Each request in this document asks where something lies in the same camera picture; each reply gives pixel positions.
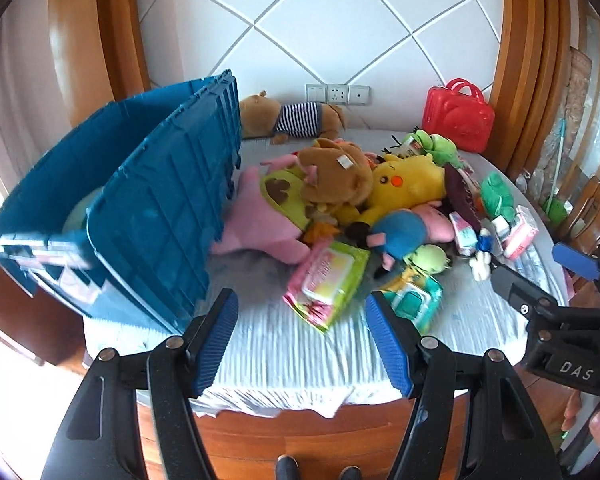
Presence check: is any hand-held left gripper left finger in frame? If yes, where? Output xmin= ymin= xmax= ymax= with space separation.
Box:
xmin=40 ymin=287 xmax=241 ymax=480

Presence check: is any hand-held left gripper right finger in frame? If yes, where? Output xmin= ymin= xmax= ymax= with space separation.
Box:
xmin=364 ymin=290 xmax=563 ymax=480

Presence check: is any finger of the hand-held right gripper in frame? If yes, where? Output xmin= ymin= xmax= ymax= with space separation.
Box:
xmin=551 ymin=242 xmax=600 ymax=306
xmin=490 ymin=264 xmax=558 ymax=318

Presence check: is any blue plastic crate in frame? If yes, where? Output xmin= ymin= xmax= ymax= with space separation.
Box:
xmin=0 ymin=69 xmax=243 ymax=336

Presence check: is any green neck pillow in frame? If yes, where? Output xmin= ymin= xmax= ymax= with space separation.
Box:
xmin=62 ymin=187 xmax=106 ymax=233

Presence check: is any round wooden desktop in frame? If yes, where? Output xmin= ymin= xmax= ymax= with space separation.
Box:
xmin=137 ymin=385 xmax=473 ymax=480

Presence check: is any white rabbit figurine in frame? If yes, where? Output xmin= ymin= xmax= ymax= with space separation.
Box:
xmin=467 ymin=250 xmax=493 ymax=282

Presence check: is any teal wet wipes pack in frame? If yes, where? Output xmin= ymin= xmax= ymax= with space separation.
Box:
xmin=380 ymin=275 xmax=443 ymax=333

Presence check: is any wooden chair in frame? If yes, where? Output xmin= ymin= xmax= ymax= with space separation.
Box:
xmin=562 ymin=175 xmax=600 ymax=261

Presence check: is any pink tissue pack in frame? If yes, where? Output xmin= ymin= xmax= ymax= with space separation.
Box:
xmin=502 ymin=205 xmax=540 ymax=261

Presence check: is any green object on floor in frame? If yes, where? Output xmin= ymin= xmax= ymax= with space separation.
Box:
xmin=542 ymin=197 xmax=568 ymax=223

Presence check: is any pink green wet wipes pack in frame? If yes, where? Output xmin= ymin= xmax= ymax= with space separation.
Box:
xmin=282 ymin=240 xmax=371 ymax=335

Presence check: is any small light green frog plush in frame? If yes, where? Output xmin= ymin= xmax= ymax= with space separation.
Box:
xmin=405 ymin=244 xmax=453 ymax=276

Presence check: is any green plush toy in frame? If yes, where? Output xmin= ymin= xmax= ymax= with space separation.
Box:
xmin=477 ymin=172 xmax=516 ymax=218

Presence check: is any pale green mop stick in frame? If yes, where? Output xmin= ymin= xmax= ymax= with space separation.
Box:
xmin=550 ymin=120 xmax=568 ymax=211

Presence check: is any pink pig plush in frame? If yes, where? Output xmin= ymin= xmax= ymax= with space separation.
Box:
xmin=367 ymin=202 xmax=456 ymax=271

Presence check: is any orange plush piece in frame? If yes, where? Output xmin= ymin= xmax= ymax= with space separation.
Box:
xmin=302 ymin=220 xmax=341 ymax=246

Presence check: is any pink starfish plush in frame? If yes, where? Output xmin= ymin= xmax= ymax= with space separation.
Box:
xmin=210 ymin=154 xmax=313 ymax=265

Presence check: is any yellow mouse plush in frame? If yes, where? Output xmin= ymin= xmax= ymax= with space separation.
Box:
xmin=347 ymin=152 xmax=448 ymax=226

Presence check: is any rolled patterned carpet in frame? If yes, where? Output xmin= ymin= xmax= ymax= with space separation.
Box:
xmin=522 ymin=47 xmax=593 ymax=196

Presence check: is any lime green frog plush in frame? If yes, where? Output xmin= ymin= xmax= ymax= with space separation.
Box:
xmin=405 ymin=129 xmax=466 ymax=168

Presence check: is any red white packet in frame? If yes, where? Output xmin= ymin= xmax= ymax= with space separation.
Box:
xmin=392 ymin=135 xmax=423 ymax=156

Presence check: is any brown plush toy with tag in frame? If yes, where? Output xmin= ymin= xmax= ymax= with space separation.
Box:
xmin=297 ymin=137 xmax=373 ymax=211

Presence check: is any red toy suitcase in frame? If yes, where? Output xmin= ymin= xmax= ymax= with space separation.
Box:
xmin=422 ymin=78 xmax=496 ymax=153

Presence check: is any dark wooden cabinet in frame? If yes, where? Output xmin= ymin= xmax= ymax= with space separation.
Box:
xmin=0 ymin=242 xmax=88 ymax=366

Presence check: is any brown bear plush striped shirt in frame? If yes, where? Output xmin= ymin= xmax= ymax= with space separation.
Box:
xmin=239 ymin=91 xmax=348 ymax=146

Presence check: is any pale curtain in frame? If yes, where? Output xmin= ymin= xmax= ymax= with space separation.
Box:
xmin=0 ymin=0 xmax=76 ymax=181

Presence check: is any wooden wall trim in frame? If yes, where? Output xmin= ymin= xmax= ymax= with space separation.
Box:
xmin=487 ymin=0 xmax=581 ymax=181
xmin=47 ymin=0 xmax=151 ymax=126

